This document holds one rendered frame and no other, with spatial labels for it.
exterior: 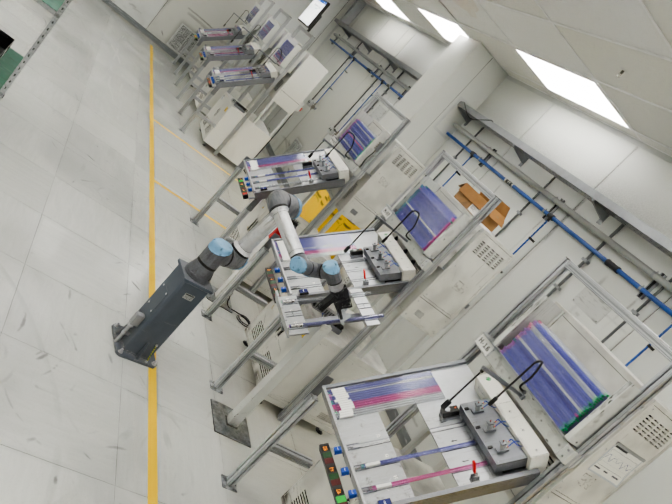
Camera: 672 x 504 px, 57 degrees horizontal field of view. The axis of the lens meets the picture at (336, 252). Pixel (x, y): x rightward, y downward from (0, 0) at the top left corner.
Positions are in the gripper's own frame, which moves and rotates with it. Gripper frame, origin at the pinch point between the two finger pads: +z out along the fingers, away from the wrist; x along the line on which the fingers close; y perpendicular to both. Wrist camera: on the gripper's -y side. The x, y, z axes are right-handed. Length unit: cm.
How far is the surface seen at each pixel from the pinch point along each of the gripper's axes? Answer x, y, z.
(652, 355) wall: -2, 184, 104
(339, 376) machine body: 39, -6, 73
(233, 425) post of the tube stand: 8, -72, 52
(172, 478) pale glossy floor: -44, -96, 19
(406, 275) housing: 41, 49, 16
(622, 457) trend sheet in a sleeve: -106, 86, 28
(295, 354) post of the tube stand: 8.1, -27.2, 18.2
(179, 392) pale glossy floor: 17, -93, 25
